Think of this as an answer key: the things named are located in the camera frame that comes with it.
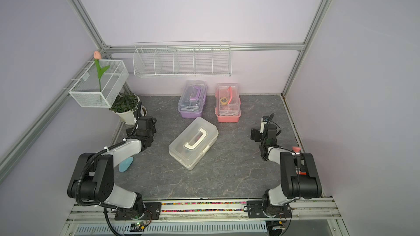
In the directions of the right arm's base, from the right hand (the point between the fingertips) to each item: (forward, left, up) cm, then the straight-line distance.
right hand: (261, 127), depth 95 cm
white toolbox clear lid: (-16, +41, +6) cm, 44 cm away
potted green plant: (+8, +79, +12) cm, 80 cm away
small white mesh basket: (+4, +89, +27) cm, 93 cm away
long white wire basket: (+35, +47, +24) cm, 63 cm away
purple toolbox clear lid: (+22, +42, +4) cm, 48 cm away
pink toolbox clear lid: (+15, +19, +5) cm, 25 cm away
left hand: (-2, +70, +5) cm, 70 cm away
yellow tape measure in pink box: (+21, +22, +1) cm, 30 cm away
